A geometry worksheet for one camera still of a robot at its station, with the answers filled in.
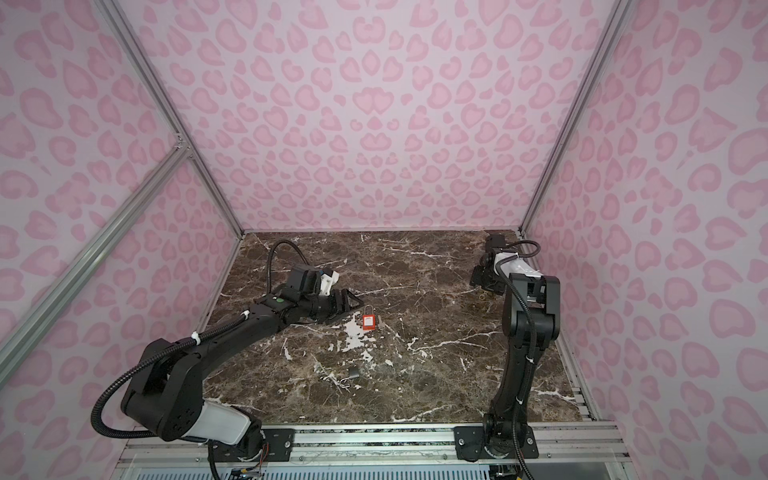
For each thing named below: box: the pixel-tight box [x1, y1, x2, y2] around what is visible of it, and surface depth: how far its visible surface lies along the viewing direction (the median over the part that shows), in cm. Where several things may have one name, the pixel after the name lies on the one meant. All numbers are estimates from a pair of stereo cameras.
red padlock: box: [362, 314, 377, 331], surface depth 95 cm
